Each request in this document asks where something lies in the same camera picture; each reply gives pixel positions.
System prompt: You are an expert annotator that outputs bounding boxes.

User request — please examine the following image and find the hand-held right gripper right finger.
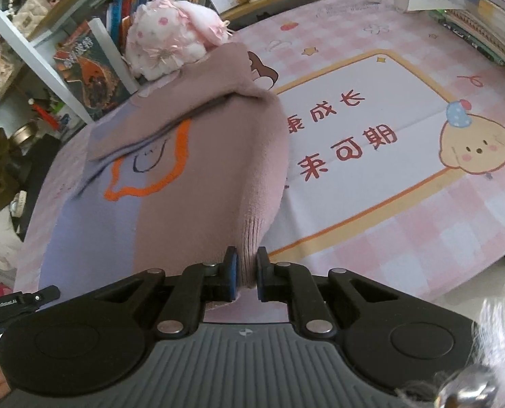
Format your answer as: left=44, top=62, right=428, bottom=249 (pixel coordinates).
left=256, top=247, right=403, bottom=337

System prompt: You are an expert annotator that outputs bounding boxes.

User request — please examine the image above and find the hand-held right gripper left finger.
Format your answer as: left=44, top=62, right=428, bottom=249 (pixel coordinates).
left=94, top=245, right=240, bottom=337

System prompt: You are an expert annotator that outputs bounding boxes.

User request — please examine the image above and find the pink purple knit sweater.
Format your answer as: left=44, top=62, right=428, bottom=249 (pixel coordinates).
left=38, top=42, right=291, bottom=312

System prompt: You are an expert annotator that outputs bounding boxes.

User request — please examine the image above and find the round metal tin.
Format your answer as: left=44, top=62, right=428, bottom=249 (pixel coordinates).
left=10, top=122, right=40, bottom=146

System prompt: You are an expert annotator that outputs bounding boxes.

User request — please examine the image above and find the pink checked printed table mat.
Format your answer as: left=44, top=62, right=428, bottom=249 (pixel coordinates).
left=14, top=0, right=505, bottom=349

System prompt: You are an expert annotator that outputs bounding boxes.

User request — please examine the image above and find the dark illustrated book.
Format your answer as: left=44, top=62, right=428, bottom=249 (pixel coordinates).
left=52, top=18, right=139, bottom=122

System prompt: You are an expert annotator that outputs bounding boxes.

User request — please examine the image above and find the pink white plush toy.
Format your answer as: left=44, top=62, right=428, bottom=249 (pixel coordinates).
left=124, top=0, right=236, bottom=82

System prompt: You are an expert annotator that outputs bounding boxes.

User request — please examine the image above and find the clear plastic bag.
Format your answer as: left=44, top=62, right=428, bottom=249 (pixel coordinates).
left=431, top=279, right=505, bottom=408

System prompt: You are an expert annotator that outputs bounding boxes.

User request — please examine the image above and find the white pearl handbag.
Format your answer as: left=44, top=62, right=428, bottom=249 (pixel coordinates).
left=0, top=0, right=53, bottom=31

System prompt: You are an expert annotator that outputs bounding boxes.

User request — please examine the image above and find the green black pen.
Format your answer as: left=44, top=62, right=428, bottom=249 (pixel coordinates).
left=430, top=8, right=505, bottom=68

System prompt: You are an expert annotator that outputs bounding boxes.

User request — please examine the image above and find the stack of books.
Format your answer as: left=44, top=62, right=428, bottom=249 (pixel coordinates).
left=418, top=0, right=505, bottom=78

